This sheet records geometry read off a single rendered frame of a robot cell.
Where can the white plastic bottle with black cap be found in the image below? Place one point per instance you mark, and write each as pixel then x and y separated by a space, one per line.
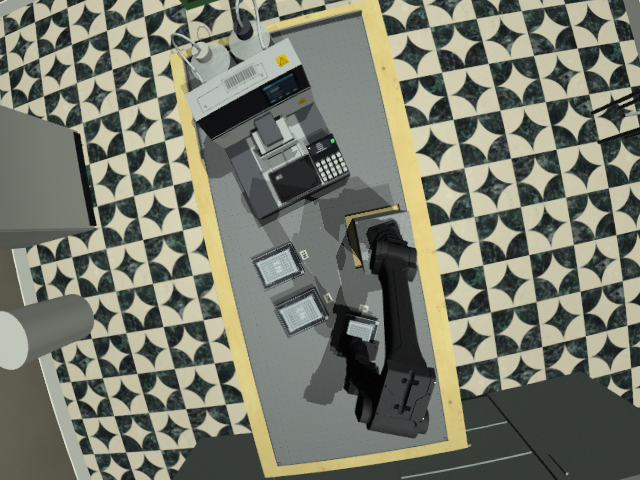
pixel 243 50

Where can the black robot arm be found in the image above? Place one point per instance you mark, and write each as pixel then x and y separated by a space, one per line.
pixel 392 262

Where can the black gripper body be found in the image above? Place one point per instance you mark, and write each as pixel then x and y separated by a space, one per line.
pixel 353 342

